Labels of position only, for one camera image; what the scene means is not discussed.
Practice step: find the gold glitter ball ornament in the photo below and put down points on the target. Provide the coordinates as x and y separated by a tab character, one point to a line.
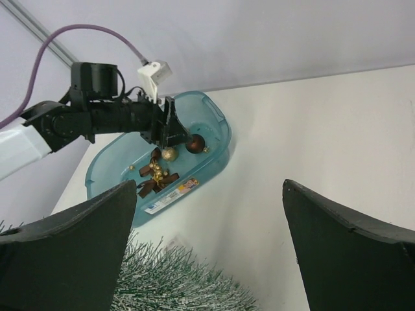
169	154

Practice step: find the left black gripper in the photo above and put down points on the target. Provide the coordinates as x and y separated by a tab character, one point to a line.
157	123

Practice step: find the dark brown ball ornament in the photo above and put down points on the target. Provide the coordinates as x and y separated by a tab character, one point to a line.
196	145

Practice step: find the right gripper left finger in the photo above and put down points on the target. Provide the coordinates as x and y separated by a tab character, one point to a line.
69	260

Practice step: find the small frosted christmas tree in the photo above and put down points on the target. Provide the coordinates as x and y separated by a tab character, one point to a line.
152	278

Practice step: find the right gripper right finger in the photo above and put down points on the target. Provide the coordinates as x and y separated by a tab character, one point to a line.
347	259

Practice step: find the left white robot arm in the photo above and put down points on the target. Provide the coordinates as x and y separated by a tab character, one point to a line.
93	105

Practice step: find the teal plastic bin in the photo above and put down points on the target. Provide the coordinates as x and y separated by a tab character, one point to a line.
200	115

